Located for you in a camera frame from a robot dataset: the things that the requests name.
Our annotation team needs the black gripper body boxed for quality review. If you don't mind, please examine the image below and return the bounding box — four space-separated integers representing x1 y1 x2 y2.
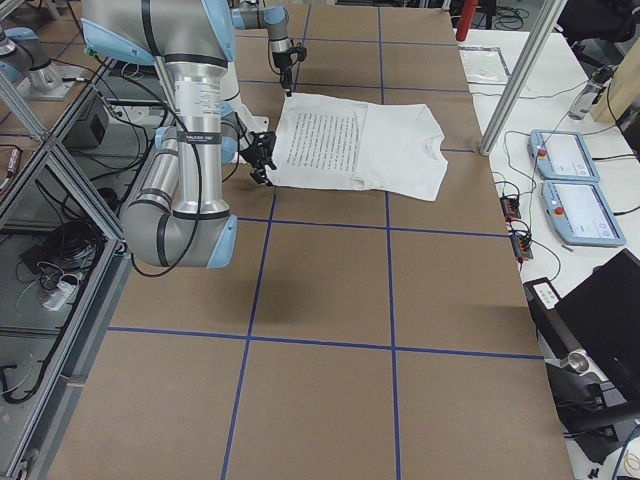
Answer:
269 38 295 75
240 131 276 169

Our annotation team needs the white long-sleeve printed shirt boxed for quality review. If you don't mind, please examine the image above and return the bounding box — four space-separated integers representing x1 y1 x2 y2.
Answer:
268 93 448 201

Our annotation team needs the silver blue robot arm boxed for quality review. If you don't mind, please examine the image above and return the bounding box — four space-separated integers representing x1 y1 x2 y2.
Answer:
81 1 291 270
231 3 306 97

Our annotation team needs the brown paper table mat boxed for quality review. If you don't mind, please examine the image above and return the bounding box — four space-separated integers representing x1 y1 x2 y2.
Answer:
48 5 573 479

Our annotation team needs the red fire extinguisher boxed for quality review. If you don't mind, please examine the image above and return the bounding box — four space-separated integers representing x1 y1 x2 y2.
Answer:
455 0 479 42

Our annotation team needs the black orange connector board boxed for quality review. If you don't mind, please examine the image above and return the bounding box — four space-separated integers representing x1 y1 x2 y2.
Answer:
509 230 533 264
499 196 522 222

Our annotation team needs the blue grey teach pendant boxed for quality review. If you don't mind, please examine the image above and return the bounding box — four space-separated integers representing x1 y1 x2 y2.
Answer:
528 129 600 183
541 180 626 247

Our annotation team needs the black device with label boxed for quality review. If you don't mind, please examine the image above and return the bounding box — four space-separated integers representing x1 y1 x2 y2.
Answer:
524 249 639 463

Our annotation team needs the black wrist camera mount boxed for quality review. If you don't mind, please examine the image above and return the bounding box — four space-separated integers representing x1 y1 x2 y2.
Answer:
290 43 307 63

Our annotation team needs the grey aluminium frame post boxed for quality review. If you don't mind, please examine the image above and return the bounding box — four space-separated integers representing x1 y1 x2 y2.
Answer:
479 0 567 156

